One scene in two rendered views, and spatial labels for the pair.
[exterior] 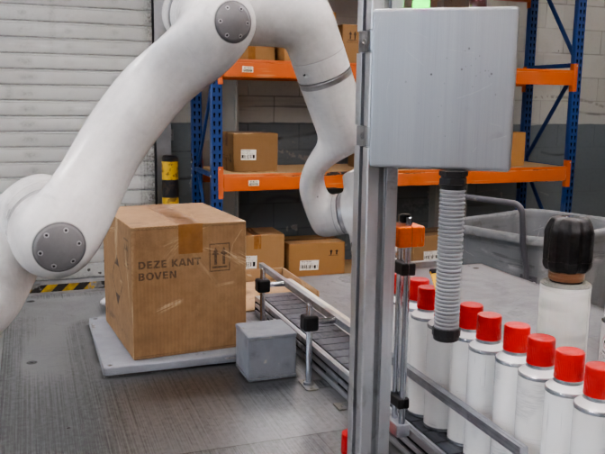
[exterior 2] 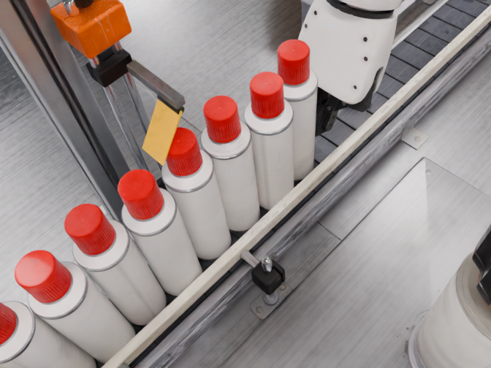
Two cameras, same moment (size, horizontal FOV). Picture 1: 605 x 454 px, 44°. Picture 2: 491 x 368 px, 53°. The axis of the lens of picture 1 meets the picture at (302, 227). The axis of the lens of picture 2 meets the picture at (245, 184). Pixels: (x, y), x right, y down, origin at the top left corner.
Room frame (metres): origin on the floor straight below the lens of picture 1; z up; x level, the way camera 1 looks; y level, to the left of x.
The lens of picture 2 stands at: (1.04, -0.50, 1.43)
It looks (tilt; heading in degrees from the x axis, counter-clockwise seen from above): 56 degrees down; 73
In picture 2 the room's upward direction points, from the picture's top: 9 degrees counter-clockwise
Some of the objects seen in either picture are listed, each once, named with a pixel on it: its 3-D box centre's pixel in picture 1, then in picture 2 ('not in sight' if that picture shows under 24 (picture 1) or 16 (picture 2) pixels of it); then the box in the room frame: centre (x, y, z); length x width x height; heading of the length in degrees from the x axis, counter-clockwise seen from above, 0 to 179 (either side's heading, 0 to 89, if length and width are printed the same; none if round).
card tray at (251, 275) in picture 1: (256, 288); not in sight; (2.01, 0.13, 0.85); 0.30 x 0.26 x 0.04; 20
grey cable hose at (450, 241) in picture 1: (449, 257); not in sight; (0.89, -0.18, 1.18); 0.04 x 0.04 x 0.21
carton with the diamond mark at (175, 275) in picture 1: (171, 274); not in sight; (1.61, 0.29, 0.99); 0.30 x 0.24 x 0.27; 25
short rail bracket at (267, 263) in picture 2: not in sight; (269, 280); (1.11, -0.30, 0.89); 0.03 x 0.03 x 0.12; 20
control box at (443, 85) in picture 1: (444, 90); not in sight; (0.95, -0.18, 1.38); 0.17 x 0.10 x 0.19; 75
